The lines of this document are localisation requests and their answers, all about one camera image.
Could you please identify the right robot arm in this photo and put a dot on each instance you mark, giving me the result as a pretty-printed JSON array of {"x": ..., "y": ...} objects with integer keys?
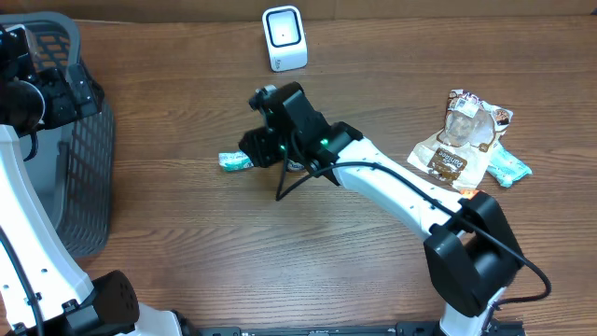
[{"x": 471, "y": 252}]

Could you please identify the beige brown snack bag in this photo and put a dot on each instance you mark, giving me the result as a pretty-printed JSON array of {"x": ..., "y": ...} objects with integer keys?
[{"x": 459, "y": 153}]

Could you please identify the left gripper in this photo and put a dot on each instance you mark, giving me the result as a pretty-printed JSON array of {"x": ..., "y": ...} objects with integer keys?
[{"x": 70, "y": 107}]

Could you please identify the green lid jar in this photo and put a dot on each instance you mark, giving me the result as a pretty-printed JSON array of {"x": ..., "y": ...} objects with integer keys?
[{"x": 294, "y": 167}]

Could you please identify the white barcode scanner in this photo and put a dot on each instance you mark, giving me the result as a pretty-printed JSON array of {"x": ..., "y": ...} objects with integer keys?
[{"x": 285, "y": 38}]

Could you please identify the grey plastic mesh basket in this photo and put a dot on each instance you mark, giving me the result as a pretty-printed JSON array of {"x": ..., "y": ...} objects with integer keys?
[{"x": 72, "y": 169}]

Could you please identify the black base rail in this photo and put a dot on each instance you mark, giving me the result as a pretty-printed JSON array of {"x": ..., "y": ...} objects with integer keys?
[{"x": 427, "y": 328}]

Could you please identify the small teal wipes pack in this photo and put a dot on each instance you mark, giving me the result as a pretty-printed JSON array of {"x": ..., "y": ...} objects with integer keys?
[{"x": 234, "y": 161}]

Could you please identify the orange snack packet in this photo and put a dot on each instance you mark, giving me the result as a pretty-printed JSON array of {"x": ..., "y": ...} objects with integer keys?
[{"x": 469, "y": 193}]

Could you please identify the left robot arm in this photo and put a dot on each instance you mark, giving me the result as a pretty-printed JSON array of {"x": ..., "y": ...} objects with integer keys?
[{"x": 44, "y": 290}]

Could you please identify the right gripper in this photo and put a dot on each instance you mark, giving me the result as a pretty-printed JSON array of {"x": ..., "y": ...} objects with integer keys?
[{"x": 261, "y": 148}]

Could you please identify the teal tissue pack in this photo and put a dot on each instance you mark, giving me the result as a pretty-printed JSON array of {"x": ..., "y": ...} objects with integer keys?
[{"x": 506, "y": 168}]

